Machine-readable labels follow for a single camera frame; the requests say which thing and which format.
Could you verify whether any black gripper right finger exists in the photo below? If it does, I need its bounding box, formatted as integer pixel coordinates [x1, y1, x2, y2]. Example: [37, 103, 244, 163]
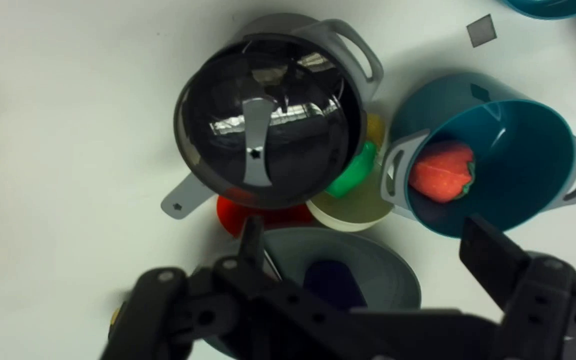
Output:
[458, 213, 576, 360]

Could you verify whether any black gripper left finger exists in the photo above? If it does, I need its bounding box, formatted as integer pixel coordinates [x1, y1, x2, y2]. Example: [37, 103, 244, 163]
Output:
[100, 215, 371, 360]

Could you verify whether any teal toy pot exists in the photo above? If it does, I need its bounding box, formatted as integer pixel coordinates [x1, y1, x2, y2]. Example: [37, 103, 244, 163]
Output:
[378, 69, 576, 239]

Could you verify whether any red flat toy piece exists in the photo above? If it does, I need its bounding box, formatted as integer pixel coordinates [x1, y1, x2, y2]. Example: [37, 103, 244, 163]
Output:
[215, 194, 319, 239]

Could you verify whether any purple toy cup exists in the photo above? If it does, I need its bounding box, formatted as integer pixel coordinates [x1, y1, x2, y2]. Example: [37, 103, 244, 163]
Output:
[303, 257, 368, 312]

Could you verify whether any grey round plate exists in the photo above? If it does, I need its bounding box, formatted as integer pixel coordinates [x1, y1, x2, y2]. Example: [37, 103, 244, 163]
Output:
[260, 225, 425, 312]

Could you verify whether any cream toy disc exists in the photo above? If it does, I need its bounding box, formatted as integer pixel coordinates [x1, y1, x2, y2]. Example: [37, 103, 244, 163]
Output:
[306, 111, 396, 234]

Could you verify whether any red toy vegetable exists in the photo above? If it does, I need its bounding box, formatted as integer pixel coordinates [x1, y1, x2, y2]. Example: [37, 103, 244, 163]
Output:
[409, 139, 476, 206]

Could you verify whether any green toy vegetable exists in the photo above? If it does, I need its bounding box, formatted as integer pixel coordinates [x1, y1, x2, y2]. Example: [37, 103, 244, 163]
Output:
[324, 139, 378, 199]

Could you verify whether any black tape piece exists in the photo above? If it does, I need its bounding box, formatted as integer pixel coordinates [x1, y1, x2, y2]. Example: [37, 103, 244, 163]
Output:
[465, 11, 500, 49]

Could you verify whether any black pot with grey handles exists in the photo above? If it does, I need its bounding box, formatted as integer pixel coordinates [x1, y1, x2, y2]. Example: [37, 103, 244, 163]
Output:
[158, 11, 386, 222]

